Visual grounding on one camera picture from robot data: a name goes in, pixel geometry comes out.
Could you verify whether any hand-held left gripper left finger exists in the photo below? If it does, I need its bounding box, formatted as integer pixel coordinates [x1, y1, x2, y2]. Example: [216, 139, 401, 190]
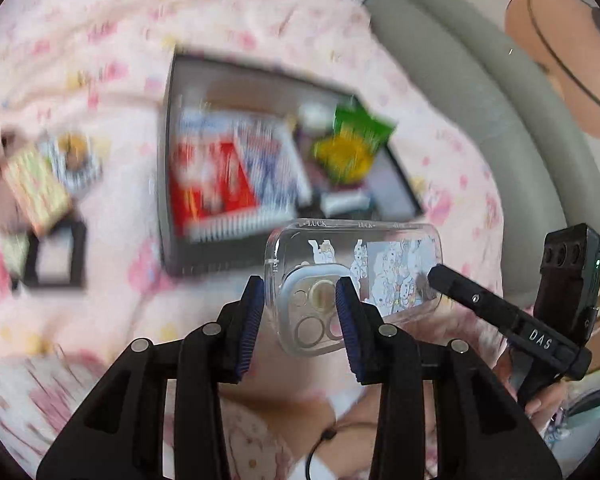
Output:
[36, 275, 266, 480]

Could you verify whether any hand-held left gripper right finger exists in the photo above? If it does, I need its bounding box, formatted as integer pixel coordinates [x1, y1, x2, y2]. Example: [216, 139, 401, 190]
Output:
[335, 276, 564, 480]

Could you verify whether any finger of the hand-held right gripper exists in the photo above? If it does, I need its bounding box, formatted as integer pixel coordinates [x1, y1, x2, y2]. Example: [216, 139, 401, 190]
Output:
[426, 264, 526, 342]

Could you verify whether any clear printed phone case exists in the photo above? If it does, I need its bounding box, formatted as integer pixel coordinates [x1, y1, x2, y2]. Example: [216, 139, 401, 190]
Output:
[264, 219, 443, 358]

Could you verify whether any red white snack packet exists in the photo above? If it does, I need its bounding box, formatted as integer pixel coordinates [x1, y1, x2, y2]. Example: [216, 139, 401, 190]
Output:
[170, 139, 262, 227]

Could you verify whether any black storage box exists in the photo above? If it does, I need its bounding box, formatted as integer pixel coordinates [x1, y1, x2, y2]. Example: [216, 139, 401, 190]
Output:
[157, 50, 426, 278]

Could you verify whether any patterned small card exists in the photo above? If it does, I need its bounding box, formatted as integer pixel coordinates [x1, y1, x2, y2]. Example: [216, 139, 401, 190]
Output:
[2, 145, 74, 237]

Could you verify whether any person's right hand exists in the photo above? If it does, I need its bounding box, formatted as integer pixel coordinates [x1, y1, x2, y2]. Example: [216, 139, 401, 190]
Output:
[495, 347, 567, 436]

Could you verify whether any person's leg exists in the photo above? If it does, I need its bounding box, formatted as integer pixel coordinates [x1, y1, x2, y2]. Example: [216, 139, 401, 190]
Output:
[219, 394, 442, 480]

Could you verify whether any white small object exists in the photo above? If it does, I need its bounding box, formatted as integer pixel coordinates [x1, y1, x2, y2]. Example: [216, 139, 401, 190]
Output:
[320, 191, 372, 215]

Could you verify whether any clear glass object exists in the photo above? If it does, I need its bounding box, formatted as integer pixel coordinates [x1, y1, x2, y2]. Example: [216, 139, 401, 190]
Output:
[554, 387, 600, 442]

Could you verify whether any blue white striped packet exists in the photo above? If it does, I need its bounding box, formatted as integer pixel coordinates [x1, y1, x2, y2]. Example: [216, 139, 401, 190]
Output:
[180, 110, 314, 244]

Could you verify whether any green yellow snack packet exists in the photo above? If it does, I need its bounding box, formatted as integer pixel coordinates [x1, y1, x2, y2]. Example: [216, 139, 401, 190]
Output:
[312, 97, 399, 187]

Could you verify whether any grey cushioned chair edge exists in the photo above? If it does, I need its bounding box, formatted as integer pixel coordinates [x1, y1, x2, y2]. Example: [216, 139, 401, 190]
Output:
[365, 0, 600, 307]

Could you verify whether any pink printed blanket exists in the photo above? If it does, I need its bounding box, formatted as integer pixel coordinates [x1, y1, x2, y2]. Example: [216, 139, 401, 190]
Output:
[0, 0, 507, 480]

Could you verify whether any black cord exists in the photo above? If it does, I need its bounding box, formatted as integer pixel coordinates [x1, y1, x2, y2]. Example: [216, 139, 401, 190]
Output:
[304, 424, 342, 480]

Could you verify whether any black square frame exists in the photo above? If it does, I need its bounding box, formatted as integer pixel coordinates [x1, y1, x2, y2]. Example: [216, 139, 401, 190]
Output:
[22, 220, 89, 291]

